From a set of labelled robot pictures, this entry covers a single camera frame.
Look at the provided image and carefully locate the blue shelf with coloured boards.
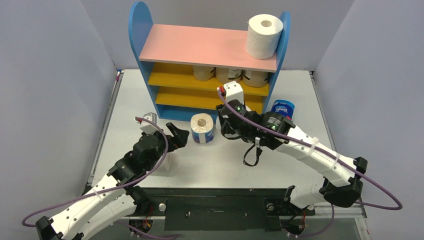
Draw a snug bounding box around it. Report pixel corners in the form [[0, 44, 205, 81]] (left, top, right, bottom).
[[128, 1, 291, 122]]

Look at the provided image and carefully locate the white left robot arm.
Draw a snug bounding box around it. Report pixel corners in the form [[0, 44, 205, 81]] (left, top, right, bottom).
[[35, 122, 190, 240]]

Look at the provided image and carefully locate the brown printed paper roll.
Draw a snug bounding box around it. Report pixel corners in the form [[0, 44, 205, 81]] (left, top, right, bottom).
[[192, 65, 216, 82]]

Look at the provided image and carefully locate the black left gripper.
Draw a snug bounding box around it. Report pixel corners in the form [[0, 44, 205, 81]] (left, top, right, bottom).
[[142, 122, 189, 172]]

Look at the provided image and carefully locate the white roll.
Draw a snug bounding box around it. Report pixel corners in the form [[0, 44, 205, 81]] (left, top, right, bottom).
[[157, 153, 173, 172], [245, 14, 284, 60]]

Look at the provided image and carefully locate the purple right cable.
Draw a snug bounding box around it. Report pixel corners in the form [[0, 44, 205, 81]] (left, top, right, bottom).
[[216, 88, 404, 238]]

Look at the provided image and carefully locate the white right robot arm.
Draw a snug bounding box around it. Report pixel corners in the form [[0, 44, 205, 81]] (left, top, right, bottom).
[[215, 100, 368, 214]]

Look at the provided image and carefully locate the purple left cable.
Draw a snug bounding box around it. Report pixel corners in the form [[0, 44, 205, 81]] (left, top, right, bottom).
[[21, 116, 178, 240]]

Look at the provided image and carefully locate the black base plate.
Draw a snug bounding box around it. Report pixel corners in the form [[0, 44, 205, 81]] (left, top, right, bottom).
[[122, 188, 318, 234]]

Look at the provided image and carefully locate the purple cable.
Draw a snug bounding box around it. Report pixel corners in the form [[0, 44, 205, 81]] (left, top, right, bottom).
[[216, 88, 404, 238], [21, 116, 178, 240]]

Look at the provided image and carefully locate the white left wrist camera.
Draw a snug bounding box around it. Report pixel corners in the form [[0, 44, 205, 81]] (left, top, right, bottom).
[[134, 112, 157, 134]]

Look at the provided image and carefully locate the blue roll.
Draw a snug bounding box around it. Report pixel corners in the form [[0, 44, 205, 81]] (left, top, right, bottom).
[[271, 99, 295, 120], [190, 113, 215, 144]]

